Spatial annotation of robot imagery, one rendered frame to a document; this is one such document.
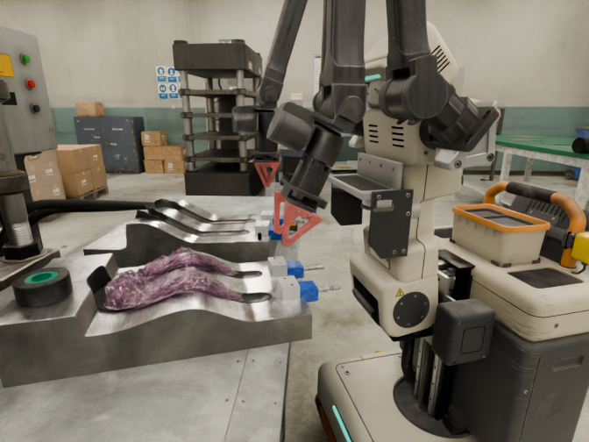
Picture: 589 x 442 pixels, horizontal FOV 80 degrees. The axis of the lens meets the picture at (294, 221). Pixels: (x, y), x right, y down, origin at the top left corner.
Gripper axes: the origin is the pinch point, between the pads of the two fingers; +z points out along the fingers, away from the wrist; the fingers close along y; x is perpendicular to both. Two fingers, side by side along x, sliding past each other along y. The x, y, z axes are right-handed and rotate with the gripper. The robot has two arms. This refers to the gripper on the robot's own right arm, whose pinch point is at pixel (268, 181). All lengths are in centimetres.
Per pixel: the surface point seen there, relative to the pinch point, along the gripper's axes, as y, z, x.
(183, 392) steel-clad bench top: 60, 21, -6
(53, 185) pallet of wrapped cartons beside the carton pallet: -286, 69, -286
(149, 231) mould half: 18.1, 10.4, -28.9
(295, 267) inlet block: 28.8, 13.8, 9.8
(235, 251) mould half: 18.0, 14.9, -6.5
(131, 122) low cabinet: -593, 9, -340
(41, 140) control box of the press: -23, -8, -85
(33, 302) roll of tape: 55, 9, -31
